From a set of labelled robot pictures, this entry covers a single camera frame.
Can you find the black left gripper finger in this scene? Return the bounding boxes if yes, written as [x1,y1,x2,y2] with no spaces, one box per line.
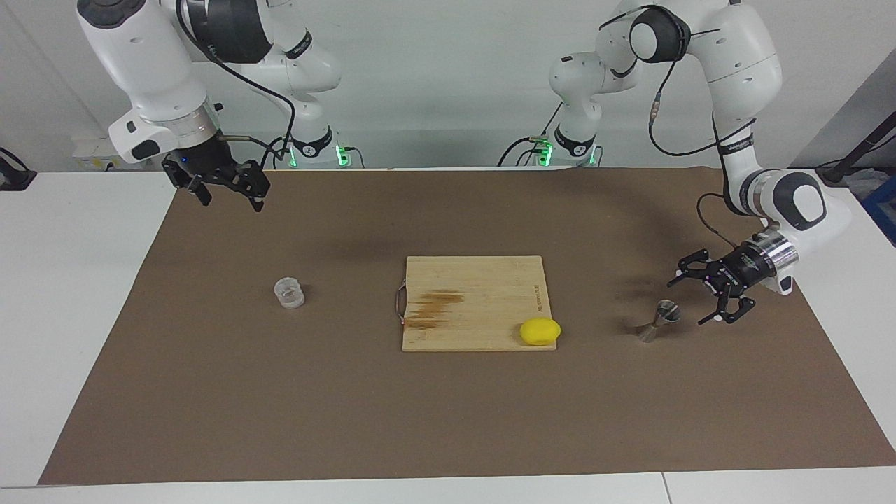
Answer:
[667,248,715,288]
[699,289,757,325]

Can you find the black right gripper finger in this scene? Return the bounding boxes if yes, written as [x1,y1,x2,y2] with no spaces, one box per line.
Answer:
[162,157,213,207]
[227,160,272,213]

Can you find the steel jigger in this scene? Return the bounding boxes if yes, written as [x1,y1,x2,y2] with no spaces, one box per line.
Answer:
[636,300,682,344]

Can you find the clear plastic cup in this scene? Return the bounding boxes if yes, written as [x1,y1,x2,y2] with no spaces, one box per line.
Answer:
[273,277,306,310]

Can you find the yellow lemon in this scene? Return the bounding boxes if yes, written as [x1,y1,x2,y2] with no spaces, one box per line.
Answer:
[519,318,562,347]

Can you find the black clamp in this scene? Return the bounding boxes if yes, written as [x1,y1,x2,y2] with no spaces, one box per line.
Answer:
[0,147,37,191]

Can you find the black stand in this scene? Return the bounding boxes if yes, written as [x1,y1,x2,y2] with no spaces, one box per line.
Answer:
[815,112,896,186]

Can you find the wooden cutting board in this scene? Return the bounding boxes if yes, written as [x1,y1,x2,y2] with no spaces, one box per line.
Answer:
[394,255,559,353]

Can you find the brown table mat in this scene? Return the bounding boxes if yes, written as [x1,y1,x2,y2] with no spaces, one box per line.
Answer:
[38,168,896,486]

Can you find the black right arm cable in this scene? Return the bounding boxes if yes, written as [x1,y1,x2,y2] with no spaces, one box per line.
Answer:
[175,0,298,170]

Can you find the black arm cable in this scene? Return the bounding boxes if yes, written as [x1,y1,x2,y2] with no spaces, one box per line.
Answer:
[598,3,760,253]
[175,0,298,170]

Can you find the black base cable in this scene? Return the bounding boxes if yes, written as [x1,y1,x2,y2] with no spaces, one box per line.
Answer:
[262,136,295,170]
[498,104,564,167]

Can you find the white wall box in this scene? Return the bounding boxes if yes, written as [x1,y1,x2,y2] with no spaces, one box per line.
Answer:
[73,136,141,172]

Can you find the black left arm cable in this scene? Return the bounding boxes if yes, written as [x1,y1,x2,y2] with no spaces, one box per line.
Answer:
[598,3,760,253]

